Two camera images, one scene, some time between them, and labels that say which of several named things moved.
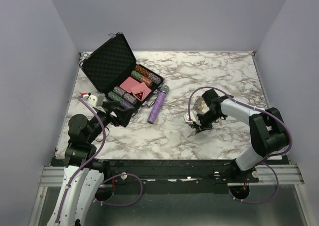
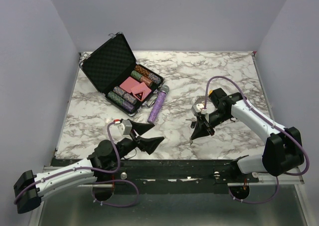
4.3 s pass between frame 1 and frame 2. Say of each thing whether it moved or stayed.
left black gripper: moved
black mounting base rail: stayed
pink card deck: stayed
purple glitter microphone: stayed
